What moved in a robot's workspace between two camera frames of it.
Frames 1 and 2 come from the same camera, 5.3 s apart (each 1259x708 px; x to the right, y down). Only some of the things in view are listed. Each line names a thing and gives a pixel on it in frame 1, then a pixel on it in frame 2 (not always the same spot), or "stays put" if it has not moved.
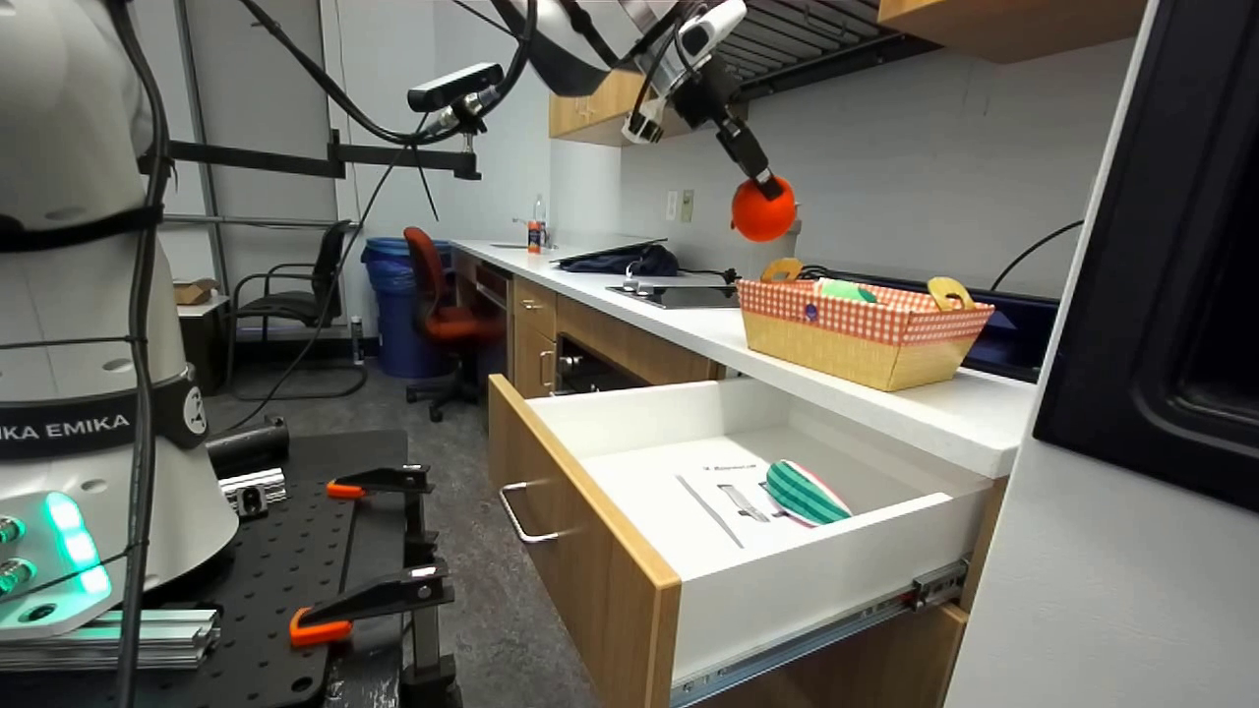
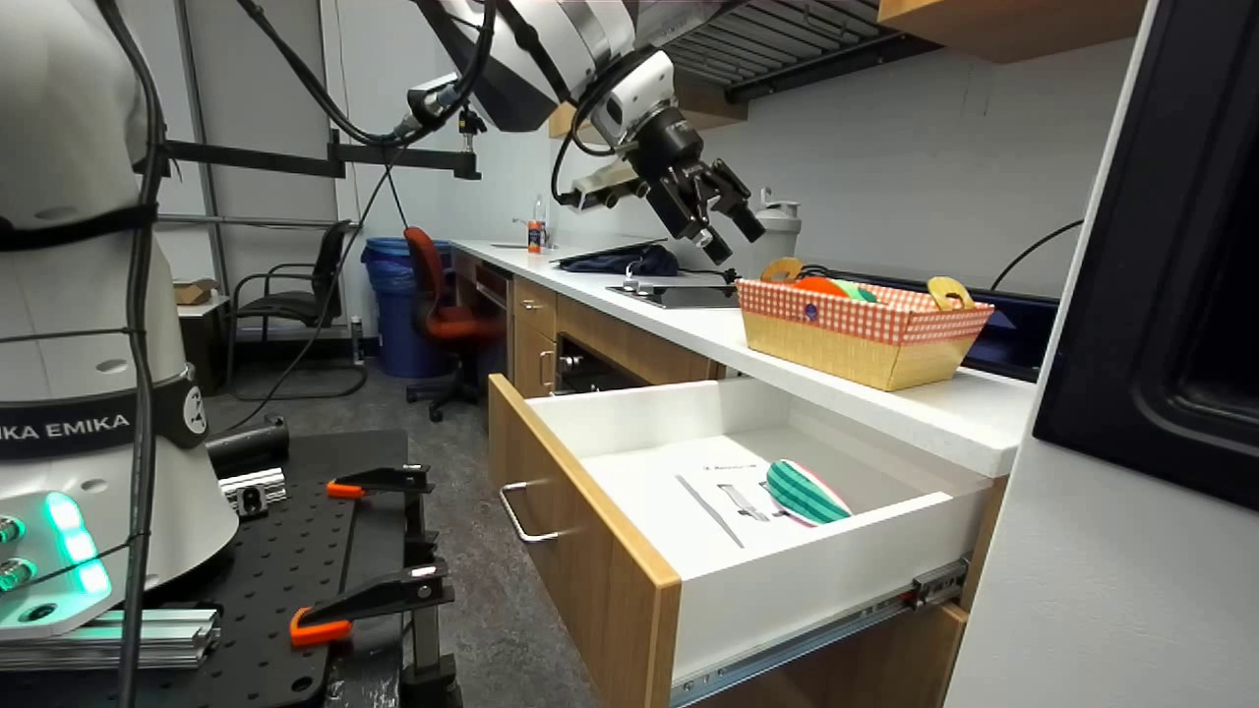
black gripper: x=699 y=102 -> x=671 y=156
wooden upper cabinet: x=1016 y=27 stays put
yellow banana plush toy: x=785 y=267 stays put
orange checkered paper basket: x=856 y=335 stays put
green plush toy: x=842 y=288 stays put
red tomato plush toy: x=765 y=216 -> x=818 y=283
